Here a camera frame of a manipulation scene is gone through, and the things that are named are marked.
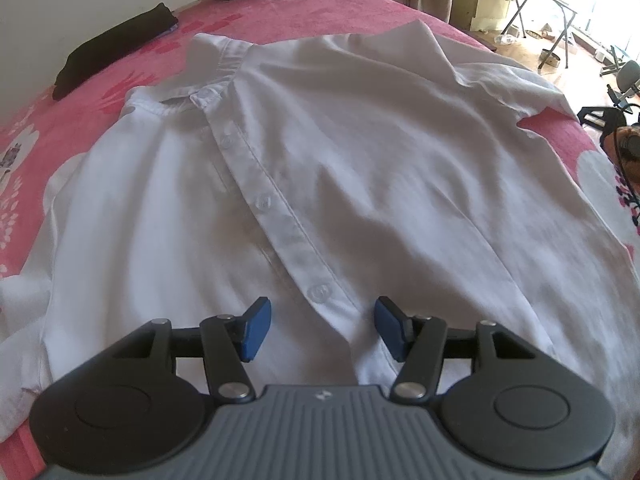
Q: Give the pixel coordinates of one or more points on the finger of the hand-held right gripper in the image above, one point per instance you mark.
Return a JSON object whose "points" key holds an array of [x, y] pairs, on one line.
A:
{"points": [[600, 117]]}

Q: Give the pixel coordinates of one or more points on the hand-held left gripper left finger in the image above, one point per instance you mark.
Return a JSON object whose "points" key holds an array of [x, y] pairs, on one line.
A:
{"points": [[255, 330]]}

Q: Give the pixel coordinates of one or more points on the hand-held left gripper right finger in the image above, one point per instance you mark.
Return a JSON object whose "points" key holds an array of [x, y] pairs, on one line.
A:
{"points": [[392, 330]]}

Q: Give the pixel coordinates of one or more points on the metal bowl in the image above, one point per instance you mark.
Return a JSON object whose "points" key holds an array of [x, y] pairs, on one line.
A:
{"points": [[549, 59]]}

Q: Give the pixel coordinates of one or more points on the black folded garment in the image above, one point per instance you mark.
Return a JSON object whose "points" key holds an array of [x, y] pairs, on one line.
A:
{"points": [[115, 50]]}

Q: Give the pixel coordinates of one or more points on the pink floral blanket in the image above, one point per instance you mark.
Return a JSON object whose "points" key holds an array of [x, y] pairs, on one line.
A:
{"points": [[300, 15]]}

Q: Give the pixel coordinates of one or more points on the white button shirt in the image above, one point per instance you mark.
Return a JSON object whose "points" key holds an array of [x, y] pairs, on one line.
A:
{"points": [[375, 160]]}

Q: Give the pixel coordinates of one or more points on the person's right hand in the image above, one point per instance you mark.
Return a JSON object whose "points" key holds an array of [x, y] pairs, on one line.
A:
{"points": [[622, 157]]}

